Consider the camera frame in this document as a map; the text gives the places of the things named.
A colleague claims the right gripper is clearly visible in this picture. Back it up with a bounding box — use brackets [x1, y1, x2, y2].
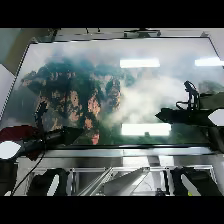
[154, 107, 190, 126]

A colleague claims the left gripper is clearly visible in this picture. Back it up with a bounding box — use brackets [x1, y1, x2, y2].
[60, 125, 85, 146]

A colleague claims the green T-shirt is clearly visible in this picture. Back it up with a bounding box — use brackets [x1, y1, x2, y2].
[199, 91, 224, 111]

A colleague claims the dark red garment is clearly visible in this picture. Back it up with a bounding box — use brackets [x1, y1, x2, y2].
[0, 124, 43, 162]

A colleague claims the black cable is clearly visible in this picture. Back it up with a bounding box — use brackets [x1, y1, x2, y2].
[10, 143, 47, 197]
[175, 99, 194, 112]

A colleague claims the silver frame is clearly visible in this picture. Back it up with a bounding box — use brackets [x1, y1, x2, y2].
[13, 146, 224, 197]

